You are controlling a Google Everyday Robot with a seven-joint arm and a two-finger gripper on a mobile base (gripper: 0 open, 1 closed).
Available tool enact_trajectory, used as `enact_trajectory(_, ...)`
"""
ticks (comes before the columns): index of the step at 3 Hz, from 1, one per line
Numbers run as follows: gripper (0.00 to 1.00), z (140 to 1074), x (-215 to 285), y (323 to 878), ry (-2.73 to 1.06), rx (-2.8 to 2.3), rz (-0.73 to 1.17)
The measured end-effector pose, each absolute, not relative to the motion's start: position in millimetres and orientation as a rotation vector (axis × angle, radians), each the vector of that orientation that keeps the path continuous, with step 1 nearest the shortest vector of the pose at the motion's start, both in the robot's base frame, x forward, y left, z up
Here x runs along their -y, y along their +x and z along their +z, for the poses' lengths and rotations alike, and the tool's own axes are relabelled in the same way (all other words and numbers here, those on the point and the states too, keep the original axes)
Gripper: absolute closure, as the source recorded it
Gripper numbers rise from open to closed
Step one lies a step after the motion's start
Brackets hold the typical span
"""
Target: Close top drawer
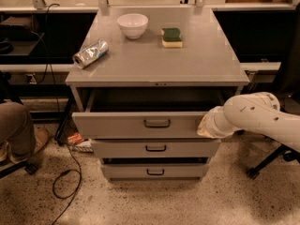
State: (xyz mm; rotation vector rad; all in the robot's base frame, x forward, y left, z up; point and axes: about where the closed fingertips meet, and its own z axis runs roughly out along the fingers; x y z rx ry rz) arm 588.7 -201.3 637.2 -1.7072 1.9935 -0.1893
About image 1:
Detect grey top drawer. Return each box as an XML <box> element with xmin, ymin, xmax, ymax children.
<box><xmin>72</xmin><ymin>87</ymin><xmax>225</xmax><ymax>140</ymax></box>

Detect grey drawer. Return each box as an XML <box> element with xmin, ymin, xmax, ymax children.
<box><xmin>101</xmin><ymin>157</ymin><xmax>209</xmax><ymax>180</ymax></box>
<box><xmin>91</xmin><ymin>139</ymin><xmax>220</xmax><ymax>158</ymax></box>
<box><xmin>72</xmin><ymin>87</ymin><xmax>225</xmax><ymax>140</ymax></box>

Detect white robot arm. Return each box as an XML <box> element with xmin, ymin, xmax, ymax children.
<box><xmin>197</xmin><ymin>92</ymin><xmax>300</xmax><ymax>152</ymax></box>

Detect grey middle drawer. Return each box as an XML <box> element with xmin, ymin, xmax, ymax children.
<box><xmin>91</xmin><ymin>139</ymin><xmax>220</xmax><ymax>158</ymax></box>

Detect grey metal drawer cabinet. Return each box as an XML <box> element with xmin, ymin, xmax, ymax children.
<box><xmin>66</xmin><ymin>7</ymin><xmax>248</xmax><ymax>168</ymax></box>

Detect grey bottom drawer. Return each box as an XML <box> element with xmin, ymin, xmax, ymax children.
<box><xmin>101</xmin><ymin>157</ymin><xmax>209</xmax><ymax>180</ymax></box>

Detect black office chair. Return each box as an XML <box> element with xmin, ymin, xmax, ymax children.
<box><xmin>247</xmin><ymin>5</ymin><xmax>300</xmax><ymax>179</ymax></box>

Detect green yellow sponge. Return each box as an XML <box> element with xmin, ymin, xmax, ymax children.
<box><xmin>161</xmin><ymin>28</ymin><xmax>183</xmax><ymax>48</ymax></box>

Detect white ceramic bowl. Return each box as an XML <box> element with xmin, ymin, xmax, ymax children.
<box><xmin>117</xmin><ymin>13</ymin><xmax>148</xmax><ymax>39</ymax></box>

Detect red white packet on floor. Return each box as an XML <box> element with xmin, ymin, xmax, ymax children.
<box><xmin>67</xmin><ymin>133</ymin><xmax>93</xmax><ymax>153</ymax></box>

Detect crushed silver foil bag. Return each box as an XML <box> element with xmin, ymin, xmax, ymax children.
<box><xmin>73</xmin><ymin>39</ymin><xmax>109</xmax><ymax>69</ymax></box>

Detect tan shoe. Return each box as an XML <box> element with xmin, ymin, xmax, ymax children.
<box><xmin>9</xmin><ymin>128</ymin><xmax>49</xmax><ymax>164</ymax></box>

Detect person leg brown trousers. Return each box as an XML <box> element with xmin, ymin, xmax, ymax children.
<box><xmin>0</xmin><ymin>102</ymin><xmax>36</xmax><ymax>161</ymax></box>

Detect black floor cable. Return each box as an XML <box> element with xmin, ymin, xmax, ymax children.
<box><xmin>50</xmin><ymin>142</ymin><xmax>83</xmax><ymax>225</ymax></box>

